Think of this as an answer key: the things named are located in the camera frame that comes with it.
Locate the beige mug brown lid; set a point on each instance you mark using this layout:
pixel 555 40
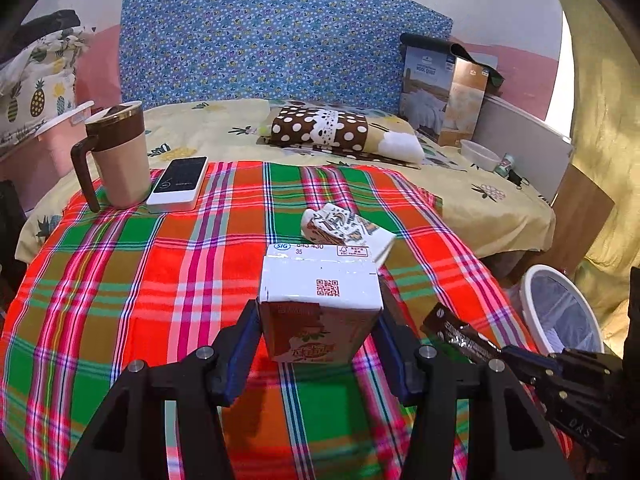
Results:
pixel 122 165

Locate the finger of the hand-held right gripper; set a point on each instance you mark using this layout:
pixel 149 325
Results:
pixel 530 362

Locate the red white drink carton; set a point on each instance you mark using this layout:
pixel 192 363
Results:
pixel 320 285

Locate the yellow bedsheet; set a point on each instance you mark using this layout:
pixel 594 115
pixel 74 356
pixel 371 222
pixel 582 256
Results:
pixel 475 220

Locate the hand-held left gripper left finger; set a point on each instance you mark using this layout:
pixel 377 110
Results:
pixel 240 355

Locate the plaid cloth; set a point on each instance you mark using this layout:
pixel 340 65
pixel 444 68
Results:
pixel 125 285

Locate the dark snack wrapper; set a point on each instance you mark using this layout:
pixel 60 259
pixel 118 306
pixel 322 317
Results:
pixel 460 332

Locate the small green bottle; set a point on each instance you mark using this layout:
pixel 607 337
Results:
pixel 505 165

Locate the wooden panel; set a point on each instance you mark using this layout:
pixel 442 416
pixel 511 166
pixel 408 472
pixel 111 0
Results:
pixel 582 215

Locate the brown polka dot pillow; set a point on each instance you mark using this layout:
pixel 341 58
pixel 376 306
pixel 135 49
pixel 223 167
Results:
pixel 300 127

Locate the white bowl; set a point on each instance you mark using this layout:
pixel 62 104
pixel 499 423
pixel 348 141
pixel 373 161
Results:
pixel 480 155

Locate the white panel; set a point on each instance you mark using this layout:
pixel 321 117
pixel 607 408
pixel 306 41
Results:
pixel 525 145

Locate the pink plastic basket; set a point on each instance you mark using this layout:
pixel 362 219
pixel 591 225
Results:
pixel 55 130

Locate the white trash bin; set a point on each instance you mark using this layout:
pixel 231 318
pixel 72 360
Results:
pixel 527 300

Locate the black object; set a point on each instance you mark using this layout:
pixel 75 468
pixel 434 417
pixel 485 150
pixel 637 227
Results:
pixel 10 230

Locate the yellow curtain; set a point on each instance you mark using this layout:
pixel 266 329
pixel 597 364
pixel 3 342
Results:
pixel 600 135

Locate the blue floral headboard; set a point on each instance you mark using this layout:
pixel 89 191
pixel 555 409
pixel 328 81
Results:
pixel 275 35

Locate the white power bank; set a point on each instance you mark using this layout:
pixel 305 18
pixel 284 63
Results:
pixel 177 185

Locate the black bag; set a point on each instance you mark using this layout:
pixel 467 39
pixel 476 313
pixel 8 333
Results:
pixel 45 22

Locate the quilt package box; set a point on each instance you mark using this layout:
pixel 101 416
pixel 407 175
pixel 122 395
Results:
pixel 425 90

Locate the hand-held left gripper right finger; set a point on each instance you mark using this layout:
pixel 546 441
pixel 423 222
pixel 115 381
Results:
pixel 397 360

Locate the crumpled printed paper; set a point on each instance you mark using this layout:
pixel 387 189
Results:
pixel 345 227

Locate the patterned pillow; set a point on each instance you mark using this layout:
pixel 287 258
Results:
pixel 435 152

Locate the pineapple print bedding bundle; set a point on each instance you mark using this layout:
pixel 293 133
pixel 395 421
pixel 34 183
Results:
pixel 40 95

